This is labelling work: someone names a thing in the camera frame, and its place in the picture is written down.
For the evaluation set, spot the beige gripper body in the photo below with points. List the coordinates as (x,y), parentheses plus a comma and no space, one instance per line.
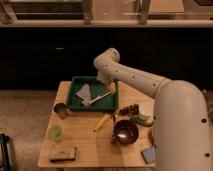
(112,88)

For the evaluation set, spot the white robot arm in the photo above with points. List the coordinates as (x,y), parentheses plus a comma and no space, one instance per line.
(181,127)

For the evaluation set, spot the green plastic tray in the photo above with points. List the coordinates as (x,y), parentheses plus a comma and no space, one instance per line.
(95,88)

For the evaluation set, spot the grey cloth in tray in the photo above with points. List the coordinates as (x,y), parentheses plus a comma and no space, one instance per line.
(84,92)

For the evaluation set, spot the yellow banana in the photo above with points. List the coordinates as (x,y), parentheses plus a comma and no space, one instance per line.
(104,119)

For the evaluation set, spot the bunch of dark grapes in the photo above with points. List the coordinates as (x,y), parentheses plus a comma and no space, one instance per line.
(130,110)

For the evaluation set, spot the dark purple bowl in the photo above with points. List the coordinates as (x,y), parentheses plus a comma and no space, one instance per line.
(125,132)

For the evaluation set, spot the wooden table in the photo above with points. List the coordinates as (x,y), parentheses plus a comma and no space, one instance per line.
(94,149)

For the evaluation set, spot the small metal cup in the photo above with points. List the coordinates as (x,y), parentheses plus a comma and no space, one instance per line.
(61,110)

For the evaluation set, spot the green plastic cup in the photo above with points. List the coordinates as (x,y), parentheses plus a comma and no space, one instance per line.
(55,133)

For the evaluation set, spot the blue sponge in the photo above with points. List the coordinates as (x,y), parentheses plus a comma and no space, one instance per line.
(148,154)

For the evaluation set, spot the black chair part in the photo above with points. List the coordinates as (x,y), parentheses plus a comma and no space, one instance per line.
(4,162)

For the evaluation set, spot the wooden shelf rail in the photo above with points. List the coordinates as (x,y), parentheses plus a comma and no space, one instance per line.
(106,13)

